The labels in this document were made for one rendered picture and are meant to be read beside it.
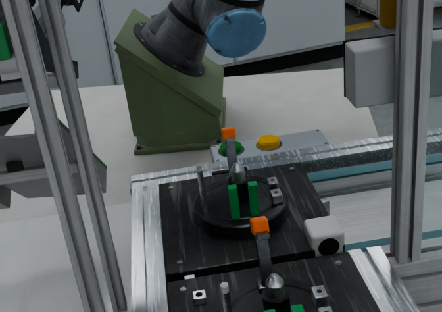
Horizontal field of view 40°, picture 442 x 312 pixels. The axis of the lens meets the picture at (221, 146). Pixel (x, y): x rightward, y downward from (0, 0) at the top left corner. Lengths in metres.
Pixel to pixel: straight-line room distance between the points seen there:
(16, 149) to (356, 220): 0.51
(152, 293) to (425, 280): 0.35
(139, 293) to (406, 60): 0.43
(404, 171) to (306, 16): 3.46
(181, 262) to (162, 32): 0.65
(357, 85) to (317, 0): 3.47
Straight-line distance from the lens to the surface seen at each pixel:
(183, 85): 1.28
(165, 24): 1.35
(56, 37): 0.75
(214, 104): 1.30
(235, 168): 0.87
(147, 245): 0.90
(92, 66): 3.90
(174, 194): 0.98
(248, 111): 1.51
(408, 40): 0.68
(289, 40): 4.17
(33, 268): 1.09
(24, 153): 0.79
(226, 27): 1.18
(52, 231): 1.17
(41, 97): 0.59
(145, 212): 0.98
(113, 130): 1.51
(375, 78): 0.72
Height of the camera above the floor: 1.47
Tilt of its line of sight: 27 degrees down
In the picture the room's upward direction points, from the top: 7 degrees counter-clockwise
